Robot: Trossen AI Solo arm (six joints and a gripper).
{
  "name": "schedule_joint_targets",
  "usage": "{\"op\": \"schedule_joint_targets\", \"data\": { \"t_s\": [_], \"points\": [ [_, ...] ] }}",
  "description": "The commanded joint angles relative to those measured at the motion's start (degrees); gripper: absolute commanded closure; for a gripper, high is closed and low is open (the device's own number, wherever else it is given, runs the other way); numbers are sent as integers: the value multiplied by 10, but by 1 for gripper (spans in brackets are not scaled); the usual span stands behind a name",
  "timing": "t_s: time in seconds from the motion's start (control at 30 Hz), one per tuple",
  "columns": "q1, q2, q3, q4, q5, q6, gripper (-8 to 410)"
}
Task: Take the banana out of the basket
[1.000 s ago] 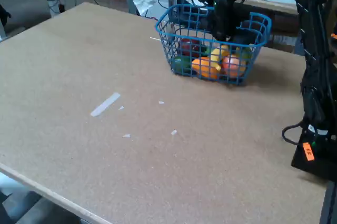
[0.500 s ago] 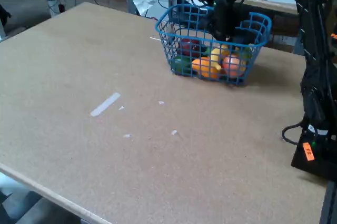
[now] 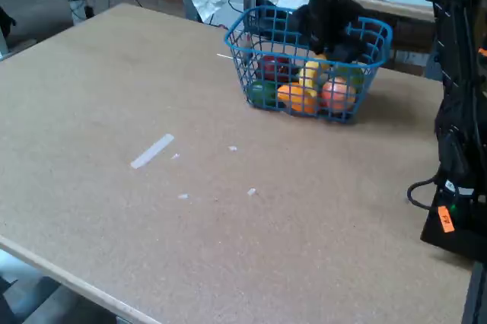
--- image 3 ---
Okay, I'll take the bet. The yellow toy banana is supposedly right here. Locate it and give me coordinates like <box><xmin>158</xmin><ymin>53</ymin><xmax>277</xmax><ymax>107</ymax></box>
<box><xmin>298</xmin><ymin>53</ymin><xmax>331</xmax><ymax>90</ymax></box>

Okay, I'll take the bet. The light green toy apple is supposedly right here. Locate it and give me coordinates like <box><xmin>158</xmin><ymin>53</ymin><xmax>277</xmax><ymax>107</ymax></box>
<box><xmin>334</xmin><ymin>66</ymin><xmax>365</xmax><ymax>90</ymax></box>

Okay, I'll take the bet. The pink orange toy fruit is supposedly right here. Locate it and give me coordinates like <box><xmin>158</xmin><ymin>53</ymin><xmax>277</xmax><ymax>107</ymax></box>
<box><xmin>320</xmin><ymin>76</ymin><xmax>358</xmax><ymax>113</ymax></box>

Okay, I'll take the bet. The red toy pomegranate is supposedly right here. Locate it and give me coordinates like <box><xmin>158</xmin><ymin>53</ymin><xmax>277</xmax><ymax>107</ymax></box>
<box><xmin>257</xmin><ymin>55</ymin><xmax>293</xmax><ymax>82</ymax></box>

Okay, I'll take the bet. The black box with grey edge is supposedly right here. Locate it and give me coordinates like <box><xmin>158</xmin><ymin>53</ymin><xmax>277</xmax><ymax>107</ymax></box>
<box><xmin>244</xmin><ymin>0</ymin><xmax>294</xmax><ymax>33</ymax></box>

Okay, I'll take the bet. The brown wooden workbench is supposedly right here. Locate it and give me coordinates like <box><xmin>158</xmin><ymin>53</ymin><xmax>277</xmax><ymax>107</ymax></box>
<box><xmin>353</xmin><ymin>0</ymin><xmax>437</xmax><ymax>24</ymax></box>

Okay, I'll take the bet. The round dark green toy fruit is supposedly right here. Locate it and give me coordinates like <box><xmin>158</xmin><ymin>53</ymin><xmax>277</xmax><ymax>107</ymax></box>
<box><xmin>248</xmin><ymin>80</ymin><xmax>279</xmax><ymax>109</ymax></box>

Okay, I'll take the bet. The orange label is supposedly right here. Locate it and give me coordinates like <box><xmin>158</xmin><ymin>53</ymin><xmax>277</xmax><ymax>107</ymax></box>
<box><xmin>437</xmin><ymin>205</ymin><xmax>456</xmax><ymax>233</ymax></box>

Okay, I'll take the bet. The long white tape strip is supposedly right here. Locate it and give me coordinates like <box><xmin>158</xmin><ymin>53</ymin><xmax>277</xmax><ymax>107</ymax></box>
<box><xmin>130</xmin><ymin>133</ymin><xmax>175</xmax><ymax>170</ymax></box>

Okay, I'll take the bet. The black chair part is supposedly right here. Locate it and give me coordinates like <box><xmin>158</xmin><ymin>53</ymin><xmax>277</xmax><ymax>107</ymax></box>
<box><xmin>0</xmin><ymin>7</ymin><xmax>17</xmax><ymax>40</ymax></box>

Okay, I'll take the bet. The blue wire basket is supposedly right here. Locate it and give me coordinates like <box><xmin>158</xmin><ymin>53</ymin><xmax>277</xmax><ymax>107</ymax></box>
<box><xmin>224</xmin><ymin>5</ymin><xmax>393</xmax><ymax>124</ymax></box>

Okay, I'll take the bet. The black base cable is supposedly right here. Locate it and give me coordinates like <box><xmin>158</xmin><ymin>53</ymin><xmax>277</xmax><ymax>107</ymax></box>
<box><xmin>406</xmin><ymin>175</ymin><xmax>442</xmax><ymax>211</ymax></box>

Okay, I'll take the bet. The black metal frame post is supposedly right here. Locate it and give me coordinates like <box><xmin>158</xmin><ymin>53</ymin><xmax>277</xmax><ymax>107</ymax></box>
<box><xmin>461</xmin><ymin>259</ymin><xmax>487</xmax><ymax>324</ymax></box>

